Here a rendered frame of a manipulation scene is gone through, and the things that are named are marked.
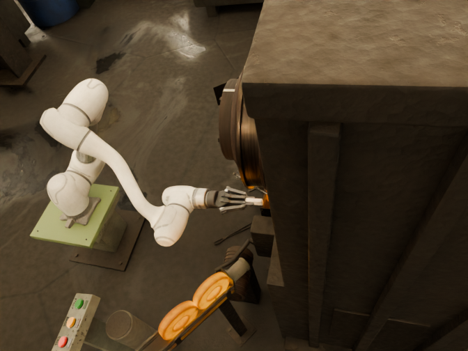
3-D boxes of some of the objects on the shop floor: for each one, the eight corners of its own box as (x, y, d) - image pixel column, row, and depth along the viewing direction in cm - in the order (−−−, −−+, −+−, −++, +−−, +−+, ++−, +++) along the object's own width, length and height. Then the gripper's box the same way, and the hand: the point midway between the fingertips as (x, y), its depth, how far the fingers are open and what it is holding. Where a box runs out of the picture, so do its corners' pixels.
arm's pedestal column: (69, 261, 237) (41, 241, 212) (96, 207, 258) (73, 182, 233) (125, 271, 226) (102, 251, 201) (147, 214, 247) (129, 189, 222)
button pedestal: (150, 328, 205) (98, 295, 155) (135, 376, 192) (73, 357, 142) (124, 322, 209) (66, 289, 159) (108, 370, 196) (39, 349, 146)
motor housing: (264, 284, 208) (253, 246, 164) (258, 325, 196) (243, 295, 153) (242, 281, 211) (224, 242, 168) (234, 320, 200) (213, 290, 156)
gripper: (214, 190, 166) (267, 193, 158) (207, 216, 159) (261, 220, 151) (209, 181, 160) (263, 183, 152) (202, 207, 153) (258, 211, 145)
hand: (254, 201), depth 153 cm, fingers closed
